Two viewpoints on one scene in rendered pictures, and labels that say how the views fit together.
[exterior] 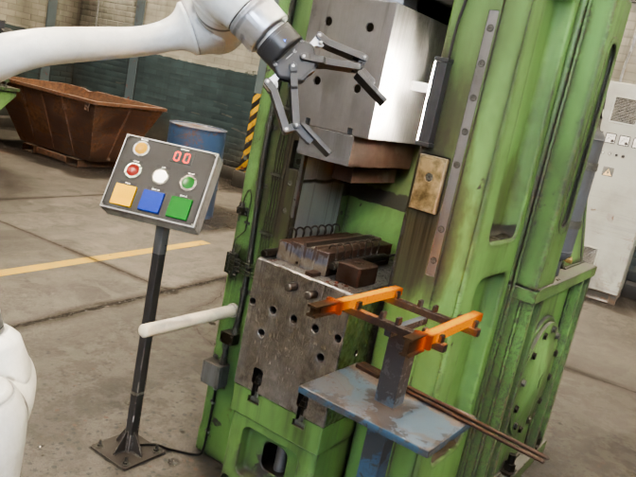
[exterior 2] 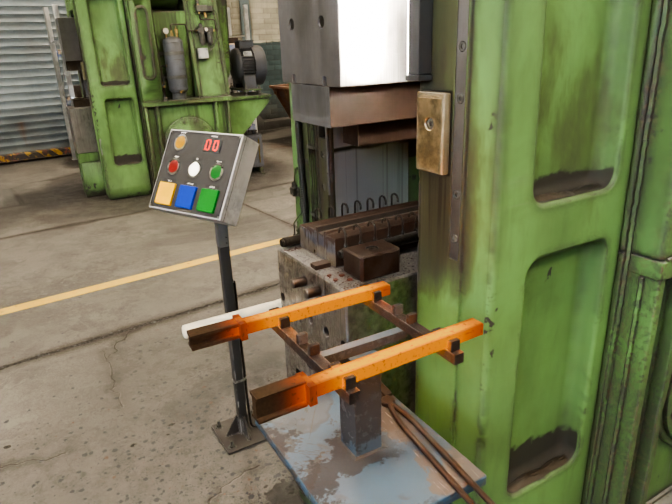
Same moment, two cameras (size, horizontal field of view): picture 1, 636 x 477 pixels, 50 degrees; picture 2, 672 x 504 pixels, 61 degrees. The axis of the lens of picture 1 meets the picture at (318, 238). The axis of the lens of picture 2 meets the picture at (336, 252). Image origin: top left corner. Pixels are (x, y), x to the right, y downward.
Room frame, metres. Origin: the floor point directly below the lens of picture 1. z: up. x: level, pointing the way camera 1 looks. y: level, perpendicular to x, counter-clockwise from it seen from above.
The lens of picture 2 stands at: (0.90, -0.68, 1.47)
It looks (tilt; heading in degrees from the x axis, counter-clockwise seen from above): 21 degrees down; 28
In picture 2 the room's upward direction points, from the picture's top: 2 degrees counter-clockwise
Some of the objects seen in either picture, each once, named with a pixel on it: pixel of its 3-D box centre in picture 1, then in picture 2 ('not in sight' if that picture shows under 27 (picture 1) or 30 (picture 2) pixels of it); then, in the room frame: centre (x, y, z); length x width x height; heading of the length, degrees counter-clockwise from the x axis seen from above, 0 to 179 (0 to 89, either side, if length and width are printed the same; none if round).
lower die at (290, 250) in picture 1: (337, 249); (380, 227); (2.33, -0.07, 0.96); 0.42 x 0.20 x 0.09; 148
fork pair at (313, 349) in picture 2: (410, 311); (358, 327); (1.74, -0.28, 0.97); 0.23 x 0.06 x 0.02; 147
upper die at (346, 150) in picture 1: (359, 148); (379, 97); (2.33, -0.07, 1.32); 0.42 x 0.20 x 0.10; 148
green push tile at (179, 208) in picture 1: (179, 208); (208, 201); (2.25, 0.47, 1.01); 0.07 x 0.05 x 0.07; 83
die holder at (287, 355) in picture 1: (336, 326); (394, 316); (2.31, -0.13, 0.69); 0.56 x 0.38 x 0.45; 148
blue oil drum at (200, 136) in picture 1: (191, 169); not in sight; (6.83, 1.38, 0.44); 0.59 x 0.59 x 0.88
